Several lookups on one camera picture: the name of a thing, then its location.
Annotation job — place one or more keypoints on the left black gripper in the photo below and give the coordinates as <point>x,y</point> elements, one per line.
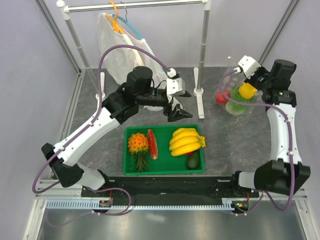
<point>177,114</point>

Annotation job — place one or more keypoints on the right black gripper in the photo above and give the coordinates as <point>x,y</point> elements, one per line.
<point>260,69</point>

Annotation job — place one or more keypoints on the yellow lemon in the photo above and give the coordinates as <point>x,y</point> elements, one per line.
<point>247,91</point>

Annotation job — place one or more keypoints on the red tomato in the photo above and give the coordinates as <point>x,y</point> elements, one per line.
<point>221,99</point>

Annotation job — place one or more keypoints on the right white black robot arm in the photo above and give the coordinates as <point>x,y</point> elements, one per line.
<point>284,173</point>

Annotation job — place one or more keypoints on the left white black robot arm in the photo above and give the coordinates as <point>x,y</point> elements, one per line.
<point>118,107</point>

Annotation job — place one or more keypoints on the yellow banana bunch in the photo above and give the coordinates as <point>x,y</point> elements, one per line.
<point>185,141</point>

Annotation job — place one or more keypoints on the red fruit under bananas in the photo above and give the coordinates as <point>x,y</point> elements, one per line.
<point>190,153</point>

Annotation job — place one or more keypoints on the red watermelon slice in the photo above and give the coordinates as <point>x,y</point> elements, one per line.
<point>152,145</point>

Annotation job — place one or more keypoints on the dark green avocado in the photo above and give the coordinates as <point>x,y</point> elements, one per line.
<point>193,161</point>

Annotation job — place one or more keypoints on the orange plastic pineapple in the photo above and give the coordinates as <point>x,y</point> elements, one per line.
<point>138,146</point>

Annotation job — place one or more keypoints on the green plastic tray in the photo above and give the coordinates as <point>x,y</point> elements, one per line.
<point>165,163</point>

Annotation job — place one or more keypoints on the white garment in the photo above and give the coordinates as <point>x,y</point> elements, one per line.
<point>121,61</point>

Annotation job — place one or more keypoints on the silver white clothes rack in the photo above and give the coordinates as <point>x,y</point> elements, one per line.
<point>198,72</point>

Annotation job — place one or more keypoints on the teal clothes hanger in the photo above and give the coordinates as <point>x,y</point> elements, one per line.
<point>127,23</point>

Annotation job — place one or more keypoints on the orange clothes hanger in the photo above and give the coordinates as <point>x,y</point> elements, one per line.
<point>114,19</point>

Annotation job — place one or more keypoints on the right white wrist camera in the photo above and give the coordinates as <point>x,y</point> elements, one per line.
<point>247,66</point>

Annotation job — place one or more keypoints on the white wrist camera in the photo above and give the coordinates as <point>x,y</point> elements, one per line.
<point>175,87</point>
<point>247,66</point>

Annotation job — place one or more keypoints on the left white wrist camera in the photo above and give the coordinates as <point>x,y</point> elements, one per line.
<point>175,87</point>

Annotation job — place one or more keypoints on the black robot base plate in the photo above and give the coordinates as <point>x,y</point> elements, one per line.
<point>152,191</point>

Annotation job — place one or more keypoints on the white slotted cable duct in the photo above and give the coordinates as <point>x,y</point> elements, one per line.
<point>107,204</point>

